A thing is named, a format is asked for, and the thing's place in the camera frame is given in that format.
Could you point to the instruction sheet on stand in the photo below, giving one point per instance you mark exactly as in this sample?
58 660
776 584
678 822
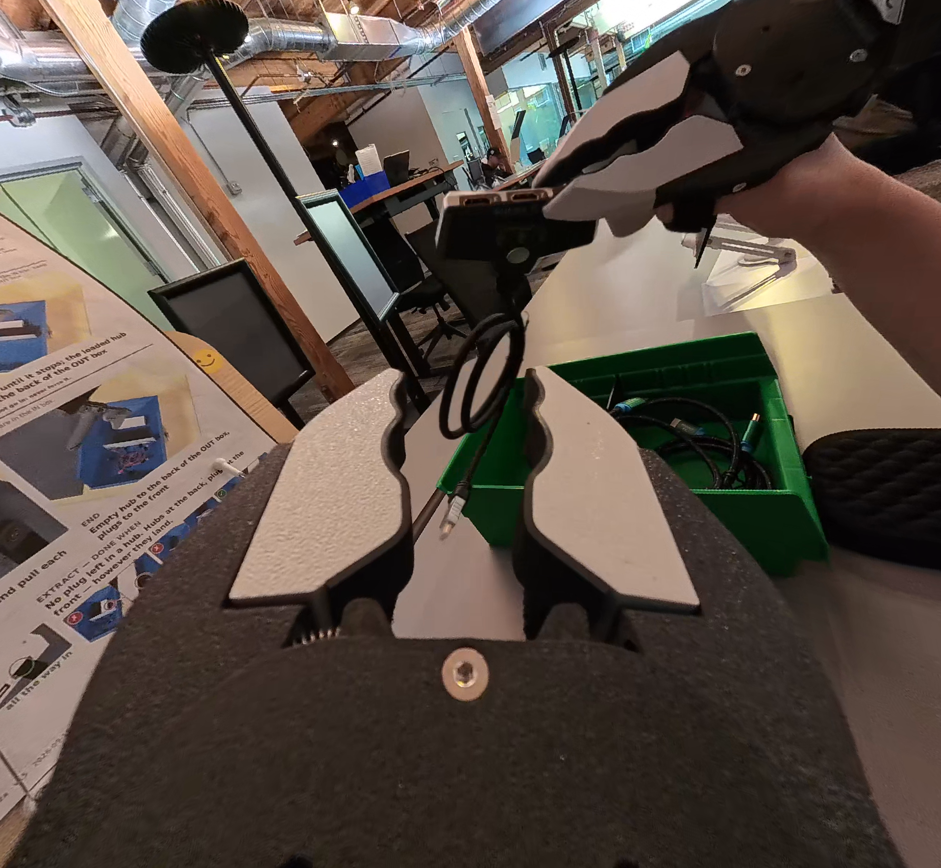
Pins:
243 386

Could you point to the green plastic bin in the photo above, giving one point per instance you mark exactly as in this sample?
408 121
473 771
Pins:
794 516

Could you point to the black square hub lead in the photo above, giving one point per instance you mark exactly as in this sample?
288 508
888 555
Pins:
500 339

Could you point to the yellow smiley sticker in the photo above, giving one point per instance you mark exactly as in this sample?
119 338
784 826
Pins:
208 360

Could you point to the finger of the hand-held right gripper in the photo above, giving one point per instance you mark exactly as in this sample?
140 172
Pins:
662 170
625 107

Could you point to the person's right forearm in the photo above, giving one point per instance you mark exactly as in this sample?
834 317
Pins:
868 236

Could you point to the black round object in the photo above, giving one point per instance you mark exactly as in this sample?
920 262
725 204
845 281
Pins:
882 494

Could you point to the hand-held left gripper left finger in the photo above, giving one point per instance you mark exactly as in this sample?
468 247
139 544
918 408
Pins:
316 516

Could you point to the printed instruction sheet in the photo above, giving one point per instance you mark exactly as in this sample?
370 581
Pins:
88 486

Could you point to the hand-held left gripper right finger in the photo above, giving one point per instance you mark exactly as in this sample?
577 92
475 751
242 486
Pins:
610 516

